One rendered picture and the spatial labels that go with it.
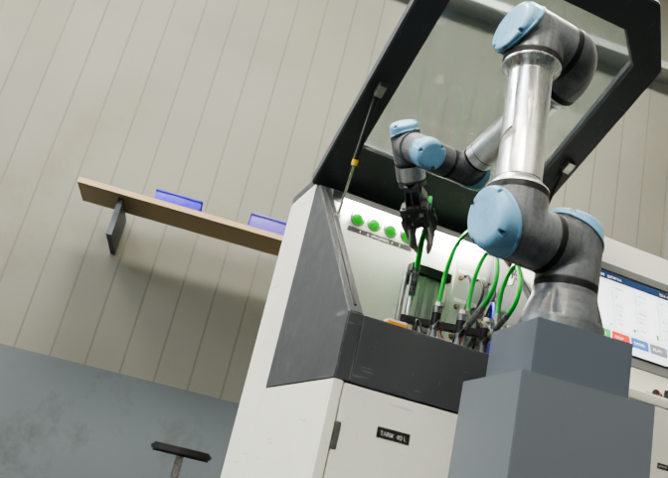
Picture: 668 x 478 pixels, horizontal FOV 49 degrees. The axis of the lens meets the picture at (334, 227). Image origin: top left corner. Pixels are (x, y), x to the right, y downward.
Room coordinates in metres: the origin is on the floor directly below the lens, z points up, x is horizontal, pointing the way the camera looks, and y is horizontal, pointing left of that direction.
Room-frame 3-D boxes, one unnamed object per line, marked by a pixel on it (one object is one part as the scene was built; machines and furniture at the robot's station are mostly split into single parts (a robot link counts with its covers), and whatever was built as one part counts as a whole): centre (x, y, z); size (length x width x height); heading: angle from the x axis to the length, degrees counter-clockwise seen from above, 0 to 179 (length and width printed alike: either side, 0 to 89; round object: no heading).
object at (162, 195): (4.05, 0.91, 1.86); 0.27 x 0.19 x 0.09; 99
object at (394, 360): (1.79, -0.41, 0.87); 0.62 x 0.04 x 0.16; 107
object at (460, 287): (2.34, -0.49, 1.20); 0.13 x 0.03 x 0.31; 107
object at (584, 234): (1.28, -0.43, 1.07); 0.13 x 0.12 x 0.14; 113
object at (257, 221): (4.14, 0.33, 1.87); 0.33 x 0.23 x 0.11; 99
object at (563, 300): (1.29, -0.44, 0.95); 0.15 x 0.15 x 0.10
